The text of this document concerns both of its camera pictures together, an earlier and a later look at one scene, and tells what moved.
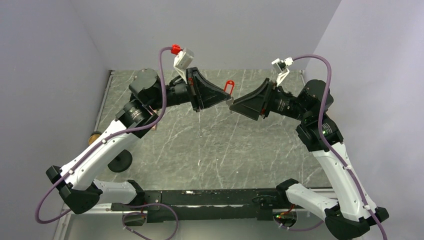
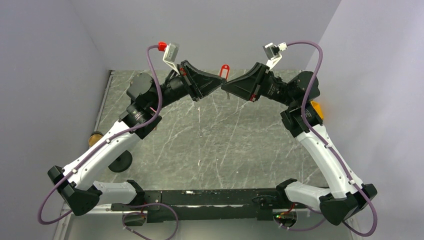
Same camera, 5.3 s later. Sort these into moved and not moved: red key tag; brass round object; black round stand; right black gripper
Moved: right black gripper; red key tag
Not moved: brass round object; black round stand
